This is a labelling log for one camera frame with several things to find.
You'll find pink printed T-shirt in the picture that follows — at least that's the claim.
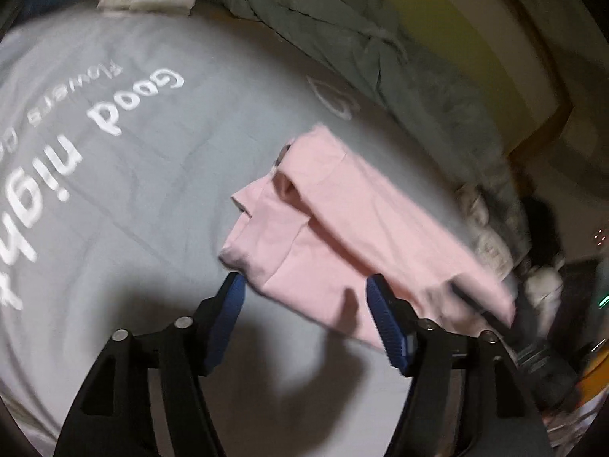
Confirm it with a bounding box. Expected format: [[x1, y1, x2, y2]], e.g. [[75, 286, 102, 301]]
[[219, 124, 517, 350]]

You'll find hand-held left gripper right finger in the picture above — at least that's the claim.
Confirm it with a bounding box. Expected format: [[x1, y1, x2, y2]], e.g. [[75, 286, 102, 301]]
[[366, 275, 555, 457]]

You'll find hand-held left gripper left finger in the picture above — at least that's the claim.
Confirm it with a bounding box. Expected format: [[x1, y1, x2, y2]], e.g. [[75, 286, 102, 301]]
[[52, 272, 247, 457]]

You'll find cream knit garment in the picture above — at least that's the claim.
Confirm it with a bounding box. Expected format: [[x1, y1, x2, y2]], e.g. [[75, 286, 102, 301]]
[[457, 185, 515, 277]]

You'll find grey-green duvet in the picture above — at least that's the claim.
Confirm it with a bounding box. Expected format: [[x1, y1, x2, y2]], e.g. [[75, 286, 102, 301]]
[[197, 0, 531, 258]]

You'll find white plush item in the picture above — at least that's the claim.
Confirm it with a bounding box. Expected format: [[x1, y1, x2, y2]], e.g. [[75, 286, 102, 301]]
[[523, 264, 564, 310]]

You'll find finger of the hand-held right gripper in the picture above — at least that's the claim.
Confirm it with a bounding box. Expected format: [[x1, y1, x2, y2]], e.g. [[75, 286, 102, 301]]
[[450, 283, 517, 327]]

